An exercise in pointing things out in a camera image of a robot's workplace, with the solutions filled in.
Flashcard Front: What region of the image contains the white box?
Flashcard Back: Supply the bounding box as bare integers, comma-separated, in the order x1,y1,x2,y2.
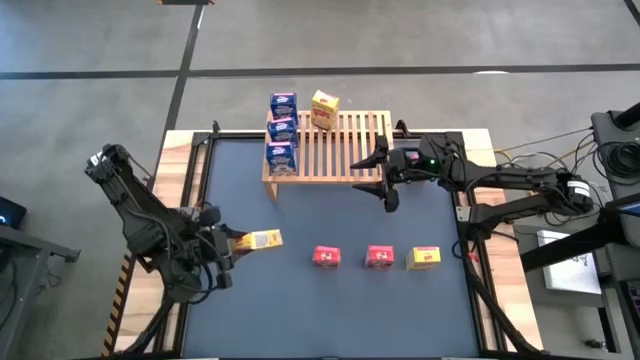
536,228,603,295

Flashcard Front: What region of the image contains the grey equipment cart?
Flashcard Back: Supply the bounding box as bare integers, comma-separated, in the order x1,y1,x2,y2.
589,102,640,211

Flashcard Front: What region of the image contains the blue Frosted Flakes cereal box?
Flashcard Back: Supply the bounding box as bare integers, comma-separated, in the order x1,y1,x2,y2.
266,117,300,147
265,141,299,177
269,92,299,121

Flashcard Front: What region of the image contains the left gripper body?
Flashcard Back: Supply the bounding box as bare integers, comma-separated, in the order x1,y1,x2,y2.
192,227,232,275

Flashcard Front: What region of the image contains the slatted wooden shelf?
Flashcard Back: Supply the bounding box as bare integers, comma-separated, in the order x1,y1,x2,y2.
262,110,399,201

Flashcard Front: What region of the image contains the dark laptop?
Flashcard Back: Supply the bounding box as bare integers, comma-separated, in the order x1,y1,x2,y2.
0,195,28,231

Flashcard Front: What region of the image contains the blue-grey table mat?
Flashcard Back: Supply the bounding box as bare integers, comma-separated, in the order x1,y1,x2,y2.
182,135,481,359

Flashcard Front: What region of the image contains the black cable coil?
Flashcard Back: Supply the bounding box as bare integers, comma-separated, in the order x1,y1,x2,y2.
593,141,640,187

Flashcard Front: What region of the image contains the yellow black hazard tape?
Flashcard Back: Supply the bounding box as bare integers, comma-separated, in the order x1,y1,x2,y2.
102,249,145,357

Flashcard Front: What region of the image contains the black aluminium rig frame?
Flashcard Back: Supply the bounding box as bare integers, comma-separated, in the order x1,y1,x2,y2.
113,118,544,360

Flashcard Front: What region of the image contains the grey desk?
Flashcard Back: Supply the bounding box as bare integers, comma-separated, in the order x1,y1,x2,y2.
0,224,81,360

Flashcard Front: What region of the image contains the yellow extension cable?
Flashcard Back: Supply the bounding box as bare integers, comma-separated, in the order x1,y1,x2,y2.
494,147,524,174

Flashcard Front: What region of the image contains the yellow Corn Pops cereal box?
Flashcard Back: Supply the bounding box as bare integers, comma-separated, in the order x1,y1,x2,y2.
230,228,284,252
310,89,341,132
404,246,442,272

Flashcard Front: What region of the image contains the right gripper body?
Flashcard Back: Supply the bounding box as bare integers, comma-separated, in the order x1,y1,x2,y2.
387,147,429,184

